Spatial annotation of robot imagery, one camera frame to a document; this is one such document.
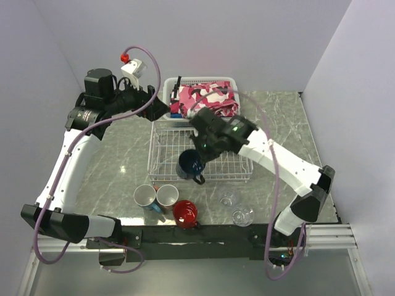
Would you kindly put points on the clear glass cup near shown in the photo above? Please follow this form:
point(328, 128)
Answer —
point(243, 216)

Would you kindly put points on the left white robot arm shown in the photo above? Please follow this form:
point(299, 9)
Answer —
point(53, 214)

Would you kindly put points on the dark blue mug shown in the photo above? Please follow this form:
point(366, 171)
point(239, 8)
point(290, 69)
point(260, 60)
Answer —
point(190, 166)

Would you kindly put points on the clear glass cup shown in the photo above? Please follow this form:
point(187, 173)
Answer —
point(243, 216)
point(228, 198)

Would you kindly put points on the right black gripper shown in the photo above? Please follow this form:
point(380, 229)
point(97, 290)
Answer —
point(196, 135)

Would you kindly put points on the light blue mug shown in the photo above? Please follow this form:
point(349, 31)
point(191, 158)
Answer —
point(145, 197)

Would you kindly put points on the salmon pink mug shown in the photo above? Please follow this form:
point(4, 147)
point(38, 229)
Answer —
point(167, 196)

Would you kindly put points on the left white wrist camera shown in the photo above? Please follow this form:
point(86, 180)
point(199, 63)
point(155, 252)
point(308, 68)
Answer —
point(133, 70)

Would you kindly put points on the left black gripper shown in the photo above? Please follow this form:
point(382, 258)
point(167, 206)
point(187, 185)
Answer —
point(154, 108)

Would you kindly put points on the red mug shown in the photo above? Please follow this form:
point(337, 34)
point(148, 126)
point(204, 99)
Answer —
point(185, 214)

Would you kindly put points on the white plastic basket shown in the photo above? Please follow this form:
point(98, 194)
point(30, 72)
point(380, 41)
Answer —
point(169, 83)

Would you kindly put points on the black item in basket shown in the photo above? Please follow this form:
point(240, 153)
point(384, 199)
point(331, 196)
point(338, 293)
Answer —
point(173, 96)

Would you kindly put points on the pink camouflage cloth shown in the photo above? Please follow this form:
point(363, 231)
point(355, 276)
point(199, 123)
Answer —
point(218, 96)

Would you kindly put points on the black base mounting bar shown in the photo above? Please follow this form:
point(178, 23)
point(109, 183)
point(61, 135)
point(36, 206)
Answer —
point(206, 242)

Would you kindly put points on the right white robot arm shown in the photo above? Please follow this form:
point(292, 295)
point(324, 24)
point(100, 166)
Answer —
point(311, 183)

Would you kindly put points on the clear glass cup far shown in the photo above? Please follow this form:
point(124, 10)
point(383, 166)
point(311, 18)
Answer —
point(228, 198)

